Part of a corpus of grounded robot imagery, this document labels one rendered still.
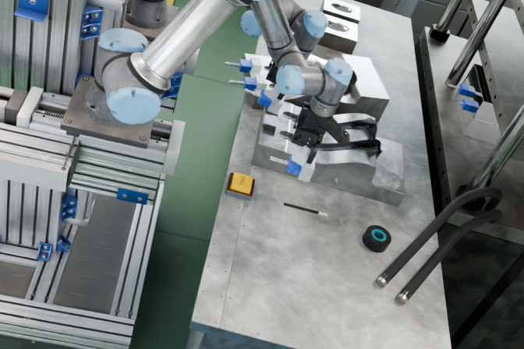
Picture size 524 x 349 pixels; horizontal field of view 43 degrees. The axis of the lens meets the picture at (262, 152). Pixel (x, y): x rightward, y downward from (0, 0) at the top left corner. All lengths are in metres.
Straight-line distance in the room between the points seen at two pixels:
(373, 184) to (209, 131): 1.49
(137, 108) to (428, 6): 2.93
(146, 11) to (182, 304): 1.18
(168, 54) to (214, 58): 2.50
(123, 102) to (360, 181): 0.90
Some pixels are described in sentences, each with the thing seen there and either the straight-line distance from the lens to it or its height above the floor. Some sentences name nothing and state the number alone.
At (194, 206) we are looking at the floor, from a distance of 3.04.
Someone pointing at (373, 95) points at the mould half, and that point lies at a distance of 2.44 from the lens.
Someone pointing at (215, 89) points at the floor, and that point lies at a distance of 3.74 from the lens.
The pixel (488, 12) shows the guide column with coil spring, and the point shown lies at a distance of 2.82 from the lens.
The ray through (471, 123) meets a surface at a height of 0.85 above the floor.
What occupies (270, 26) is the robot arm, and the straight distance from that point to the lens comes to 1.70.
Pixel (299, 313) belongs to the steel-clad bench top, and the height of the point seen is 0.80.
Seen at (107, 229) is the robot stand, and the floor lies 0.21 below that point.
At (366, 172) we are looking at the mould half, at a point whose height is 0.90.
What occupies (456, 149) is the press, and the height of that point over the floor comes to 0.78.
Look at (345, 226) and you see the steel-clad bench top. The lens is 2.04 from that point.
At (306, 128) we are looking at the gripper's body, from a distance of 1.84.
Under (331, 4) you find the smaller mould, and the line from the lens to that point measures 3.06.
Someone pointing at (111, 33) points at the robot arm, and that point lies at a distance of 1.67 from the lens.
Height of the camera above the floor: 2.17
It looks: 39 degrees down
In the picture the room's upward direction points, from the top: 20 degrees clockwise
